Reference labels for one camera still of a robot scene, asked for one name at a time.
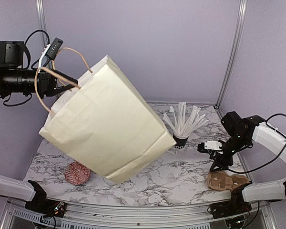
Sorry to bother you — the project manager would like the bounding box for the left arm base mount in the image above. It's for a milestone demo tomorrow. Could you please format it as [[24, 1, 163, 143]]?
[[25, 180, 66, 218]]

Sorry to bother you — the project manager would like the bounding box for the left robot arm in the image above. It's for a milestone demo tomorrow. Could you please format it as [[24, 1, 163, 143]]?
[[0, 40, 78, 212]]

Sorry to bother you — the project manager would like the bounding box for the red geometric patterned bowl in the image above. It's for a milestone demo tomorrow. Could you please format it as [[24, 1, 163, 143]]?
[[64, 161, 91, 186]]

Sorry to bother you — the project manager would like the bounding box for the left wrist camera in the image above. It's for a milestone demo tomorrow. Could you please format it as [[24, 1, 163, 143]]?
[[38, 37, 63, 68]]

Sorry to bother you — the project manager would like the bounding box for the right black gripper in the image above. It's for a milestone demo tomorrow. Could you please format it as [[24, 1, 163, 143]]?
[[210, 133, 249, 172]]

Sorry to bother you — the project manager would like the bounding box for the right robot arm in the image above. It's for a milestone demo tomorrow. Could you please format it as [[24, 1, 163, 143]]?
[[210, 111, 286, 214]]

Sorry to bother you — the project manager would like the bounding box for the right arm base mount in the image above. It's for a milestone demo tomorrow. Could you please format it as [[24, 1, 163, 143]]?
[[207, 190, 252, 219]]

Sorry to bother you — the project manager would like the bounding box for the black cup holding straws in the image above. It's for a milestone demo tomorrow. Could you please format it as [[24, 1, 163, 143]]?
[[173, 133, 189, 150]]

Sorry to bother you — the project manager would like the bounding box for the brown cardboard cup carrier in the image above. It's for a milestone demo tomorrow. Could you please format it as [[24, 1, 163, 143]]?
[[206, 171, 250, 191]]

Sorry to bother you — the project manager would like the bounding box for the aluminium front rail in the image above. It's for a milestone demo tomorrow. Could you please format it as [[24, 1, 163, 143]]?
[[0, 198, 277, 229]]

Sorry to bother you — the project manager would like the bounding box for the beige paper bag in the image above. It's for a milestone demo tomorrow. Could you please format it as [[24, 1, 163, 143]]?
[[39, 56, 175, 183]]

